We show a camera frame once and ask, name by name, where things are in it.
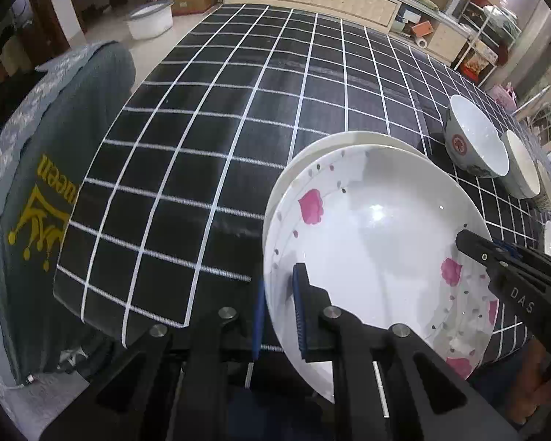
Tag green patterned bowl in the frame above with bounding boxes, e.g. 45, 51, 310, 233
533, 160, 551, 212

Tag plain white bowl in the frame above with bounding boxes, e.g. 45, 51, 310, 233
501, 130, 540, 199

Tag white plate pink flowers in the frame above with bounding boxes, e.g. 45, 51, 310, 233
263, 144, 498, 399

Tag white bowl red pattern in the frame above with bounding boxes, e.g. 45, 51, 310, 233
444, 94, 509, 178

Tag plain white plate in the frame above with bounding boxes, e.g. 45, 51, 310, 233
267, 130, 423, 209

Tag black white checkered tablecloth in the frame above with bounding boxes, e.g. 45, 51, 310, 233
54, 4, 551, 341

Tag pink bag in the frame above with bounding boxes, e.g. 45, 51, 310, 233
489, 83, 518, 112

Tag white metal shelf rack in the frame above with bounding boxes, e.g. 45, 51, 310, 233
452, 0, 522, 86

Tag white mop bucket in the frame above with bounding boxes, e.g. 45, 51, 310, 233
125, 0, 173, 41

